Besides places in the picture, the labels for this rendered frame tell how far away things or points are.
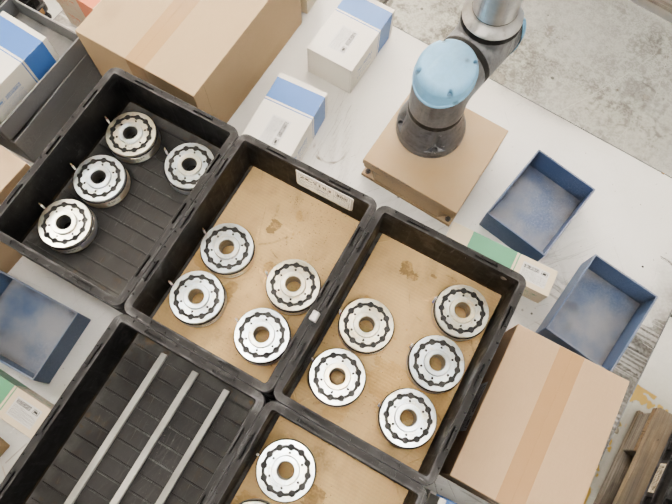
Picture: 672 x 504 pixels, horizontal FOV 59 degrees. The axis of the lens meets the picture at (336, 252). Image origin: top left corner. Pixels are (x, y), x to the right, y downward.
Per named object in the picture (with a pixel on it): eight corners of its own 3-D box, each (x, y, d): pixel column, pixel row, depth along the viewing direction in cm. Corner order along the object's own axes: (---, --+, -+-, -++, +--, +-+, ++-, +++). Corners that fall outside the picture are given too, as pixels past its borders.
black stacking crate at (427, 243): (375, 225, 121) (380, 204, 110) (508, 295, 117) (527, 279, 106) (276, 401, 110) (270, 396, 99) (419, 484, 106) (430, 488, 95)
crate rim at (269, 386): (243, 136, 116) (241, 130, 113) (379, 206, 112) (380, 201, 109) (123, 312, 104) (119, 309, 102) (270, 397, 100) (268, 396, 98)
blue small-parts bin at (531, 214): (528, 163, 138) (538, 148, 131) (582, 201, 135) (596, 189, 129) (478, 224, 133) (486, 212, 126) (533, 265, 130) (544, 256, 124)
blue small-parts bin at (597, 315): (581, 263, 131) (595, 253, 124) (641, 304, 128) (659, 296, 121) (533, 334, 126) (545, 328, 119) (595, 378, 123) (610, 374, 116)
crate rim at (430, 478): (379, 206, 112) (380, 201, 109) (525, 282, 108) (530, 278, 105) (270, 397, 100) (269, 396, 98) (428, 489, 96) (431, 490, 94)
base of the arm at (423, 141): (425, 85, 134) (431, 58, 125) (478, 125, 131) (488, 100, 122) (381, 129, 131) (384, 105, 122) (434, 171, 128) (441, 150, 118)
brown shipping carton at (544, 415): (494, 338, 125) (518, 323, 110) (591, 389, 122) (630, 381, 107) (433, 471, 117) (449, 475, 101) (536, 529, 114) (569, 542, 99)
